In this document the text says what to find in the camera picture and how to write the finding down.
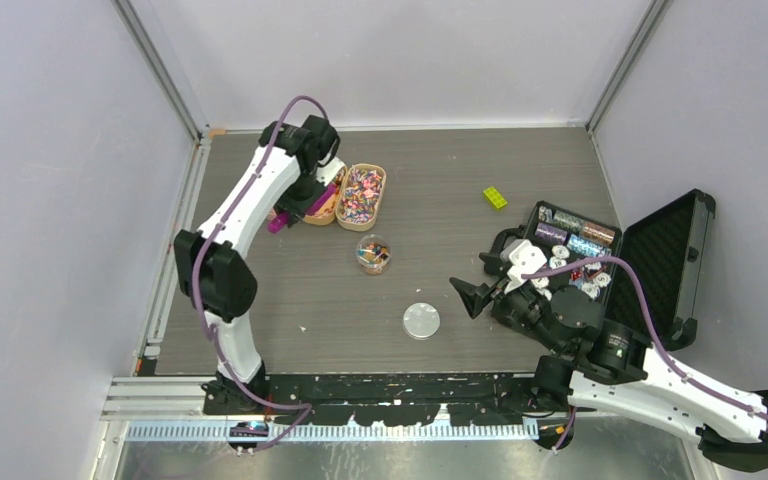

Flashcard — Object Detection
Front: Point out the clear round jar lid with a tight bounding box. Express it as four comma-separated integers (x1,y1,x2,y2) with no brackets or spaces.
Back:
402,302,441,340

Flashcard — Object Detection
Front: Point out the magenta plastic scoop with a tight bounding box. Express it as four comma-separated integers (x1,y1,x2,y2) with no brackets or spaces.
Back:
267,184,336,234

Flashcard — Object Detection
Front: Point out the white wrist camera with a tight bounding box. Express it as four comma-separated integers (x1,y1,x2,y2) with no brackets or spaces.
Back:
500,239,548,294
315,156,346,186

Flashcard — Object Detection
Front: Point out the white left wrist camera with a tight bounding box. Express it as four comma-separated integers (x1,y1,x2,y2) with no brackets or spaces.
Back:
315,156,346,186

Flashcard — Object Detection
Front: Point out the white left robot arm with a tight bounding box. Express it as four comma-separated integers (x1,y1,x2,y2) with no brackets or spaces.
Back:
173,115,343,414

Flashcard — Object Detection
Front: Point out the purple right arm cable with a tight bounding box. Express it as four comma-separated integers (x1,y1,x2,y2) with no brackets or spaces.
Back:
521,255,768,452

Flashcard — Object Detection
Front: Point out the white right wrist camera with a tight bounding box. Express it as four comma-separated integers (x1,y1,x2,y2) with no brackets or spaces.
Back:
500,239,548,294

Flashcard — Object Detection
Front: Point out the yellow-green toy brick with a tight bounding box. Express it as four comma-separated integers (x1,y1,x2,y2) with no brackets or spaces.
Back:
482,186,508,210

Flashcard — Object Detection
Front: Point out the clear plastic jar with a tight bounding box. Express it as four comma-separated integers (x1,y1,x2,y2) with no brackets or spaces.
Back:
356,234,392,275

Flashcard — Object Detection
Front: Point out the yellow tray with ball lollipops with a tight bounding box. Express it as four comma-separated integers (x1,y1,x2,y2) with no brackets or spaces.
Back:
303,164,348,226

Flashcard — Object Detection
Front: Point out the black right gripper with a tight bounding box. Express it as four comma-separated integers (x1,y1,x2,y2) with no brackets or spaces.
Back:
447,251,563,353

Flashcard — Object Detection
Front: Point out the tan tray with swirl lollipops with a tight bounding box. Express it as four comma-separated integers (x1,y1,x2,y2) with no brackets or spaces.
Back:
335,163,387,232

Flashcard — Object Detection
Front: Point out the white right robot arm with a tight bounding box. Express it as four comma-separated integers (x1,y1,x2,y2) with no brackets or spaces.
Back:
449,277,768,473

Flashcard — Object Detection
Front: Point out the black poker chip case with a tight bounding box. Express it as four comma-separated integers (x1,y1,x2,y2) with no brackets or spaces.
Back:
479,189,717,352

